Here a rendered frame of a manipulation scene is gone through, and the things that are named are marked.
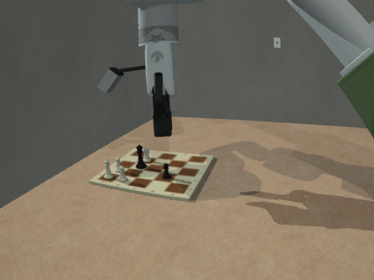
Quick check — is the white bishop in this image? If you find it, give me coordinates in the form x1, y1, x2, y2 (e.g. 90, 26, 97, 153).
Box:
104, 158, 114, 179

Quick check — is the white pawn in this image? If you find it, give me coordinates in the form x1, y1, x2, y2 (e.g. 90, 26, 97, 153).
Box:
119, 166, 128, 182
115, 157, 120, 173

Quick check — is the chessboard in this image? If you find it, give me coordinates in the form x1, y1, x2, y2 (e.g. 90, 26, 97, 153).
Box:
89, 148, 214, 201

